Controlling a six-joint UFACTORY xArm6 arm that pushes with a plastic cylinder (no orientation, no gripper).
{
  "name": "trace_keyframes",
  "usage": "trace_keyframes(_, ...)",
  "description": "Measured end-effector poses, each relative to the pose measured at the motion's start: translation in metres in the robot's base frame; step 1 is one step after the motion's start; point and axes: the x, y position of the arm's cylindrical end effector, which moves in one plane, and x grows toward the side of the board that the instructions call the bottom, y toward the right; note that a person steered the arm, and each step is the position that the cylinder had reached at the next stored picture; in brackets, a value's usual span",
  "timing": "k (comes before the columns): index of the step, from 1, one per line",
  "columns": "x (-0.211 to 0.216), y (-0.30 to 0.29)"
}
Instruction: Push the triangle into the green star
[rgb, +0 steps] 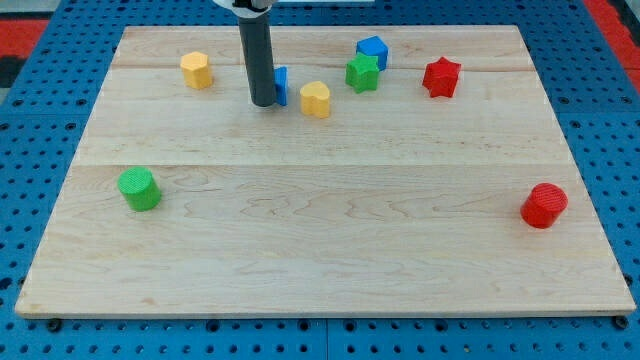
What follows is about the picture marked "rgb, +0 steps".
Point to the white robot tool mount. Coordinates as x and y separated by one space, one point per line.
247 9

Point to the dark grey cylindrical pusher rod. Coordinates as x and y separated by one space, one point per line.
257 49

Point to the blue triangle block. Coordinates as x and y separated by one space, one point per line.
281 85

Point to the green star block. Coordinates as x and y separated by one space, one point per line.
362 73

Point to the red star block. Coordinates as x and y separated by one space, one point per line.
441 77

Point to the yellow hexagon block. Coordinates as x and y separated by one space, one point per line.
196 70

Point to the yellow heart block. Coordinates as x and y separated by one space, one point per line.
315 99

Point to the blue cube block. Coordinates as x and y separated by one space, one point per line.
374 46

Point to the green cylinder block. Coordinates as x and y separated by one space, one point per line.
139 189

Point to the light wooden board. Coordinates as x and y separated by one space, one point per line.
397 205

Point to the red cylinder block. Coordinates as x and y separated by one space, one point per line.
543 206

